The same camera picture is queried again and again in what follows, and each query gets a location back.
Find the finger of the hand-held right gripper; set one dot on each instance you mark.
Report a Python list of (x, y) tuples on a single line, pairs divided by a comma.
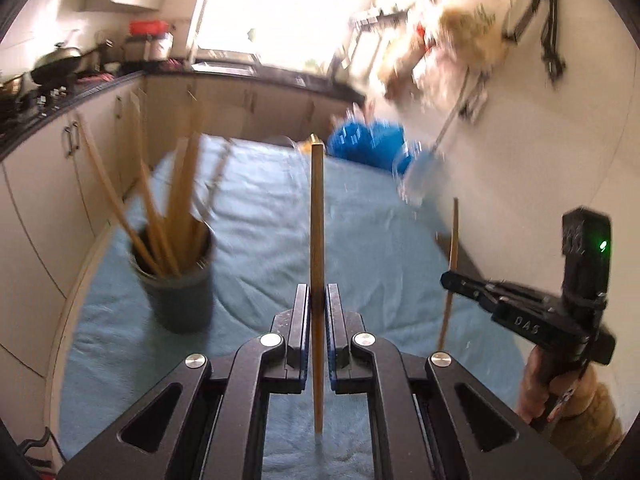
[(470, 297), (472, 281)]

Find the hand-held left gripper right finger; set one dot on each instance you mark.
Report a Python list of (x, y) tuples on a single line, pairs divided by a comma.
[(332, 355)]

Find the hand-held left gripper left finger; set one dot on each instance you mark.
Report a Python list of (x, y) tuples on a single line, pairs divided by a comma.
[(302, 355)]

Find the long wooden chopstick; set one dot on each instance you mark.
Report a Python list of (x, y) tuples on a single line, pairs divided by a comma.
[(454, 240), (317, 220)]

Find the black cylindrical chopstick holder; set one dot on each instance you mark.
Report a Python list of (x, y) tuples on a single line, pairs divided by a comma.
[(175, 300)]

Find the bundle of wooden chopsticks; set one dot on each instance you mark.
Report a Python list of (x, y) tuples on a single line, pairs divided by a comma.
[(175, 210)]

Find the person's right forearm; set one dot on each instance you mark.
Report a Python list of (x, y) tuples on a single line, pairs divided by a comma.
[(595, 410)]

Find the person's right hand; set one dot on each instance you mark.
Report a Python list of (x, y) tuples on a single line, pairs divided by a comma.
[(534, 385)]

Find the clear glass mug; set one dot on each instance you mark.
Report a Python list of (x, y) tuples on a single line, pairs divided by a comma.
[(420, 180)]

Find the blue towel table cover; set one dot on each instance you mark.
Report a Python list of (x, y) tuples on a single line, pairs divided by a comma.
[(260, 240)]

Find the blue plastic bag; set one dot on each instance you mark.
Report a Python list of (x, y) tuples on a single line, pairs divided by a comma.
[(365, 142)]

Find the hanging clear plastic bags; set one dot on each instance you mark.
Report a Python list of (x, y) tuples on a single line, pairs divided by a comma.
[(450, 45)]

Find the cream kitchen base cabinets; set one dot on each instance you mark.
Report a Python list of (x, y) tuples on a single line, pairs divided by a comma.
[(40, 200)]

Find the black kitchen countertop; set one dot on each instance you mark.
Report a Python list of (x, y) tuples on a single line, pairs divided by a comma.
[(90, 90)]

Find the red plastic basin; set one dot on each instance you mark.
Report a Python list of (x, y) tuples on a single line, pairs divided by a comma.
[(149, 27)]

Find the gas stove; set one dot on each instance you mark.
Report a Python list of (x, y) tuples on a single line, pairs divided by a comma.
[(30, 105)]

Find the dark metal wok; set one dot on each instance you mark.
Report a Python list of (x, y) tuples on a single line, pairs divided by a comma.
[(56, 62)]

